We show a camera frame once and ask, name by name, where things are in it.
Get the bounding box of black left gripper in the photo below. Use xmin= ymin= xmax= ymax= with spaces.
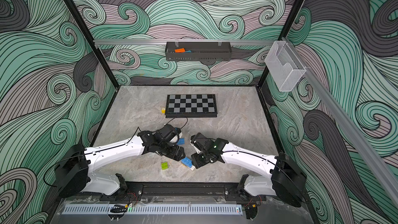
xmin=157 ymin=142 xmax=187 ymax=162

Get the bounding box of green lego brick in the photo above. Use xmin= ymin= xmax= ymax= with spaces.
xmin=161 ymin=162 xmax=169 ymax=171

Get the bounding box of blue long lego brick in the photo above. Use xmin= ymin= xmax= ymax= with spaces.
xmin=181 ymin=157 xmax=192 ymax=168

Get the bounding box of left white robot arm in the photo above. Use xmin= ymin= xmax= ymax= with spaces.
xmin=54 ymin=124 xmax=185 ymax=198

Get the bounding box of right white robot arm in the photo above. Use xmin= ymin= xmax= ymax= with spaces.
xmin=190 ymin=133 xmax=307 ymax=207

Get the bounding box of black chessboard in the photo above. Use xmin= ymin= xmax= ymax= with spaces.
xmin=165 ymin=94 xmax=218 ymax=118

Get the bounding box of orange block in tray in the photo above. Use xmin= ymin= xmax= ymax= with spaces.
xmin=175 ymin=48 xmax=186 ymax=53

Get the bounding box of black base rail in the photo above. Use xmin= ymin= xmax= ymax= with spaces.
xmin=91 ymin=181 xmax=267 ymax=203

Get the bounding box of white slotted cable duct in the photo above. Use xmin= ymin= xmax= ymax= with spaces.
xmin=61 ymin=204 xmax=243 ymax=216

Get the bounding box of black wall tray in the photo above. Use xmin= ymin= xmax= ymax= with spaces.
xmin=165 ymin=42 xmax=232 ymax=64

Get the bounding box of aluminium rail back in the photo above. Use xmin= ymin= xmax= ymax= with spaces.
xmin=93 ymin=38 xmax=275 ymax=46

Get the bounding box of aluminium rail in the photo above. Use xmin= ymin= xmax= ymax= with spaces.
xmin=282 ymin=37 xmax=398 ymax=206
xmin=93 ymin=38 xmax=275 ymax=46

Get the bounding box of clear plastic wall holder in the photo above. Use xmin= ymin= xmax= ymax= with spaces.
xmin=265 ymin=41 xmax=306 ymax=92

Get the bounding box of aluminium rail right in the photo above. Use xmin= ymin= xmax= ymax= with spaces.
xmin=282 ymin=37 xmax=398 ymax=206

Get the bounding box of black corner frame post right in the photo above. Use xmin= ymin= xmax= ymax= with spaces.
xmin=257 ymin=0 xmax=305 ymax=90

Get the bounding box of black corner frame post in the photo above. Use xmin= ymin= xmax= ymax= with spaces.
xmin=257 ymin=0 xmax=305 ymax=90
xmin=63 ymin=0 xmax=120 ymax=91

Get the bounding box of black corner frame post left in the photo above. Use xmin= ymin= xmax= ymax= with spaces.
xmin=63 ymin=0 xmax=120 ymax=91

